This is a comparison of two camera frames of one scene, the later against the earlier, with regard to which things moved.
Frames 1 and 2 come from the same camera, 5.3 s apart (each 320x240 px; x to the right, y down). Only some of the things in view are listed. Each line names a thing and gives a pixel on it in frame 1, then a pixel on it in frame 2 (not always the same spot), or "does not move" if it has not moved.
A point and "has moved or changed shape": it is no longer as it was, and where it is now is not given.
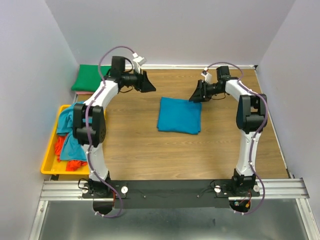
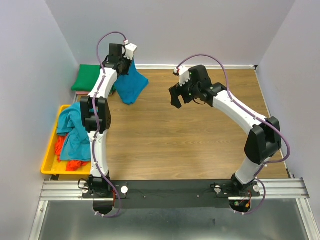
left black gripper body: [133, 79] to [125, 64]
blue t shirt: [180, 115] has moved or changed shape
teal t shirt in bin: [72, 149] does not move
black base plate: [169, 193] does not move
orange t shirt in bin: [71, 165] does not move
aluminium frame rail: [294, 189] does not move
